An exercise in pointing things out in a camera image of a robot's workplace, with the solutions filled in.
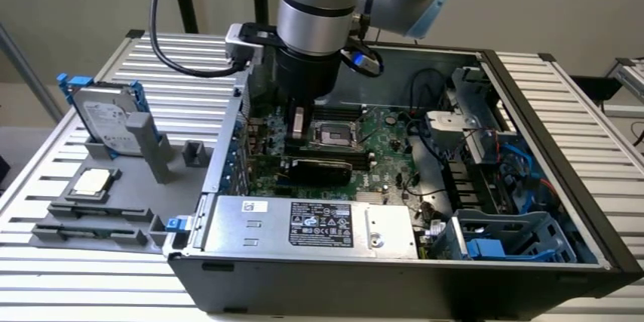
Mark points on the blue case latch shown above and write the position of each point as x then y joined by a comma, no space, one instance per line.
179,223

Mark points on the CPU socket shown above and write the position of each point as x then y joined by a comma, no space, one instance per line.
336,134

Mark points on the blue disk bay caddy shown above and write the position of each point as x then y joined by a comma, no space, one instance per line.
486,249

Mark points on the blue disk carrier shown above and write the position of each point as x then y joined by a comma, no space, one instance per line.
140,99

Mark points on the silver hard disk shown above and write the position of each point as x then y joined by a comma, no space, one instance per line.
108,122

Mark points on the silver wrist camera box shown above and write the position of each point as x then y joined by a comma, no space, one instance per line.
242,41

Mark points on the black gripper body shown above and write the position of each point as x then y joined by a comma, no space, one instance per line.
307,73

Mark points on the silver coin cell battery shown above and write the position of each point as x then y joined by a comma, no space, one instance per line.
392,120

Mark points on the metal slat side table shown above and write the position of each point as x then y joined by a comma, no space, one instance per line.
626,84

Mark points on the black RAM slot bank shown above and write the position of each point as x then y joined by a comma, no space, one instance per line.
359,160
338,111

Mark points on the black RAM module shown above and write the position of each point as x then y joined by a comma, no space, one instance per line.
322,172

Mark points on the silver power supply unit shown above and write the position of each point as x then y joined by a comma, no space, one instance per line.
312,226

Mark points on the grey parts rack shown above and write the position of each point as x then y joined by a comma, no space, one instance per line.
151,186

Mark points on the silver CPU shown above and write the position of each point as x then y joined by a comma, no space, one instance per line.
92,183

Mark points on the grey aluminium pole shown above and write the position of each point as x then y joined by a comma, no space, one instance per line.
27,69

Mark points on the grey metal drive bracket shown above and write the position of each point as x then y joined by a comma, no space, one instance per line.
450,122

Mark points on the grey disk bay cage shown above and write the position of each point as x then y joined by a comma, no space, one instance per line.
534,231

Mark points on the green motherboard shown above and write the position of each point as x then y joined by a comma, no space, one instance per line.
387,171

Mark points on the black open PC case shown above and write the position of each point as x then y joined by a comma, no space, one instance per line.
383,288

